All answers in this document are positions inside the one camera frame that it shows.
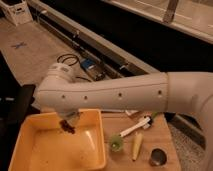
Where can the white cup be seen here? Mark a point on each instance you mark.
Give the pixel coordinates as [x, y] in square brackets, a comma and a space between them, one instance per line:
[130, 112]

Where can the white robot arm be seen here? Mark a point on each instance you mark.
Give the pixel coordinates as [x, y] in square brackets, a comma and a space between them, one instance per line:
[189, 93]

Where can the yellow corn cob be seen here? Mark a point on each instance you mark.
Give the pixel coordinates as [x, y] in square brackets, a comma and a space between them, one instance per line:
[136, 145]

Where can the white crate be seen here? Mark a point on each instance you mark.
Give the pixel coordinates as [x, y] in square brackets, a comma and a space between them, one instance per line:
[17, 13]

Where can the black chair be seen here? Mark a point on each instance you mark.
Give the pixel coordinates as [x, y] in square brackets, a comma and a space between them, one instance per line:
[14, 107]

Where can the green head dish brush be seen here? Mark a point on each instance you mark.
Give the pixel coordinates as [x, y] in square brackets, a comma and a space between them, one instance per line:
[116, 141]

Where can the yellow plastic tray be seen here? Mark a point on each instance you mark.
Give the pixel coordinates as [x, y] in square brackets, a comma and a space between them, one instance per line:
[43, 146]

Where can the blue electronic box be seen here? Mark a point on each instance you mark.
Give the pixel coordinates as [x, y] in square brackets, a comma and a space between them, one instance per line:
[92, 69]

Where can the wooden board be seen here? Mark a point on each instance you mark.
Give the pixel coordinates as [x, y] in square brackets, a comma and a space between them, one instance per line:
[158, 136]

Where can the dark grape bunch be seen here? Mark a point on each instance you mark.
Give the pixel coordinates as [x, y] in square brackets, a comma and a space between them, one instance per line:
[66, 127]

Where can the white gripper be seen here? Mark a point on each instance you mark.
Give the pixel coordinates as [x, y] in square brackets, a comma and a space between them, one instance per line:
[71, 118]

